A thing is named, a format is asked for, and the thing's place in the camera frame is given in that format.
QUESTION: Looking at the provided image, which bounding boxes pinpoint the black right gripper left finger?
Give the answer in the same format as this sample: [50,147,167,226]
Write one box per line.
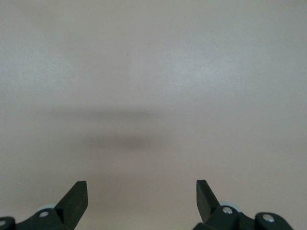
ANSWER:
[0,181,89,230]

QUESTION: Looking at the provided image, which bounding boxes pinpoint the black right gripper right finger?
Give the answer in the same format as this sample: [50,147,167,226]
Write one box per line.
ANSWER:
[193,179,295,230]

